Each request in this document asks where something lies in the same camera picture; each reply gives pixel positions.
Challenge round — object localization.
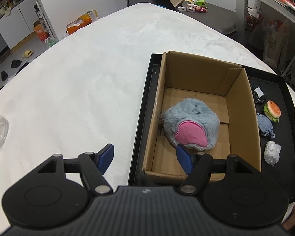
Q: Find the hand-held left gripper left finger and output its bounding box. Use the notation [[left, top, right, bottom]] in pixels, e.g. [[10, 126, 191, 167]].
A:
[[36, 143, 115, 196]]

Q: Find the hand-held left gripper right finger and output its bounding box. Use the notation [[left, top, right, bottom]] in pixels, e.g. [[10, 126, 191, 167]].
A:
[[176, 144, 262, 196]]

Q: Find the white plastic packet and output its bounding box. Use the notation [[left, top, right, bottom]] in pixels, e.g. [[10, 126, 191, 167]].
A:
[[264, 141, 282, 166]]

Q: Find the denim scrunchie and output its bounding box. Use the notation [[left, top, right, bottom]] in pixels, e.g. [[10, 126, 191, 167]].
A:
[[256, 113, 275, 138]]

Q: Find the burger plush toy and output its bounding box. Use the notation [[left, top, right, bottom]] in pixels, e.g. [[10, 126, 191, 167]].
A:
[[264, 100, 281, 123]]

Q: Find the grey plush toy pink patch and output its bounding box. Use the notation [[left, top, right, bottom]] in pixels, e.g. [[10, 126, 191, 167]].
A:
[[160, 98, 220, 151]]

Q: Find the black shallow tray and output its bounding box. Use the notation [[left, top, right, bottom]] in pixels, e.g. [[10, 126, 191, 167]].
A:
[[128, 53, 295, 202]]

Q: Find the black scrunchie white tag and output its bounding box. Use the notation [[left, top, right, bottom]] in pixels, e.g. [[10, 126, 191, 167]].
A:
[[251, 84, 265, 104]]

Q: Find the brown cardboard box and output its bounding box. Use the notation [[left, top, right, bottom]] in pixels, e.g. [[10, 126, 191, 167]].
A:
[[143, 51, 262, 183]]

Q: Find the beige tote bag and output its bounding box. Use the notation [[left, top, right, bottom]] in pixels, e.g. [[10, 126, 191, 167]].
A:
[[263, 20, 291, 65]]

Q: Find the red basket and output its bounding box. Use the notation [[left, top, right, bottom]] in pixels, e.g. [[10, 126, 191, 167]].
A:
[[246, 12, 264, 32]]

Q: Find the green plastic bag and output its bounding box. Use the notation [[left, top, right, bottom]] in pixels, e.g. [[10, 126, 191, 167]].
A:
[[45, 37, 58, 49]]

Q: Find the orange bag on floor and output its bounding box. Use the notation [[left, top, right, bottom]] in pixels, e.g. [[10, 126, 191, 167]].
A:
[[66, 10, 99, 35]]

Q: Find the white metal table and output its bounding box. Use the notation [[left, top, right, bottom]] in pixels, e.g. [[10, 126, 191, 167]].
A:
[[234, 0, 295, 79]]

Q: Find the orange carton box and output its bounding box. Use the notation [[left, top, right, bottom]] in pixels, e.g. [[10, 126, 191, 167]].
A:
[[33, 20, 51, 42]]

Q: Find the grey bench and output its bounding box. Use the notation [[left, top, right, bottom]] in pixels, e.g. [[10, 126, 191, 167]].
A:
[[178, 2, 237, 35]]

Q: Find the white cabinet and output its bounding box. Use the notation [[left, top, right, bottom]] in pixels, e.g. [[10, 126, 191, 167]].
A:
[[0, 0, 57, 53]]

